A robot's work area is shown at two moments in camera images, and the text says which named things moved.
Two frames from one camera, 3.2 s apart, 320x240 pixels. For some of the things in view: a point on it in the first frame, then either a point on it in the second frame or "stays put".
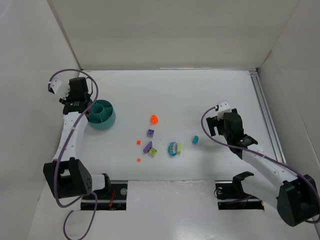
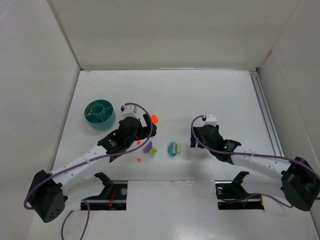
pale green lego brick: [179, 148] stays put
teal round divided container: [102, 115] stays put
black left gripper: [63, 99] to [144, 125]
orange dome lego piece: [154, 119] stays put
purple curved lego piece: [147, 148] stays put
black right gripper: [213, 124] to [198, 136]
